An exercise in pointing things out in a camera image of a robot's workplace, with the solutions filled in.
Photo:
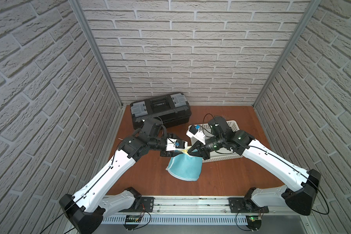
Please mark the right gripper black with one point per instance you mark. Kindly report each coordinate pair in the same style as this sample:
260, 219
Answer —
201, 151

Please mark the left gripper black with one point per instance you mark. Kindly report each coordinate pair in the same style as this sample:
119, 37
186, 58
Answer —
168, 150

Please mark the teal mesh laundry bag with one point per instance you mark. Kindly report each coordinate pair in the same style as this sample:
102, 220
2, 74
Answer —
185, 167

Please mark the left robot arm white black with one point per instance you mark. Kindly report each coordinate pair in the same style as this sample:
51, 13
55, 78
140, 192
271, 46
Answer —
87, 208

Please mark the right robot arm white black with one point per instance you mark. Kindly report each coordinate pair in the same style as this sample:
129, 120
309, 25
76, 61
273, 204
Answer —
300, 186

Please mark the white perforated plastic basket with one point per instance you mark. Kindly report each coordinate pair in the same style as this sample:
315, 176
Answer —
219, 131

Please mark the black plastic toolbox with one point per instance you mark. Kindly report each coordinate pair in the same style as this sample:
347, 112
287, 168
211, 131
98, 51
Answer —
172, 110

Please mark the left controller circuit board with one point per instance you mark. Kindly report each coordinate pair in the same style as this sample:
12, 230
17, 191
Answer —
132, 222

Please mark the controller circuit board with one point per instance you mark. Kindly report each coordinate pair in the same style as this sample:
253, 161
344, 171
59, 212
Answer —
253, 223
132, 222

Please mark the right controller circuit board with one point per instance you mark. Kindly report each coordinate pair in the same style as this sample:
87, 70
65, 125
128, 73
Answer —
253, 223

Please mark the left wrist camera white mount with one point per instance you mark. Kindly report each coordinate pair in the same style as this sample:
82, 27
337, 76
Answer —
176, 145

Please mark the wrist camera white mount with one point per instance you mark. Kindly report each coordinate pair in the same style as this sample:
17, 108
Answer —
196, 131
176, 145

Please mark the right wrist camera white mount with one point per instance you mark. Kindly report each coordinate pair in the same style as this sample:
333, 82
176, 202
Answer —
196, 131

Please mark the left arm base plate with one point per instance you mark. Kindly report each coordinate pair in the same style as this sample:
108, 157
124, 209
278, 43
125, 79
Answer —
140, 204

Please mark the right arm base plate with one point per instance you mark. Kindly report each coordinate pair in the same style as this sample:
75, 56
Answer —
241, 205

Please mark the left aluminium corner post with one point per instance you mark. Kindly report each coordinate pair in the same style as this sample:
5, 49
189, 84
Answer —
79, 13

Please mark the aluminium corner post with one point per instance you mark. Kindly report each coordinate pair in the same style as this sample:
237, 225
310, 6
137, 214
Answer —
79, 13
309, 12

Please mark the right aluminium corner post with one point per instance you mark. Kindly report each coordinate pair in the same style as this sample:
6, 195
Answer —
309, 12

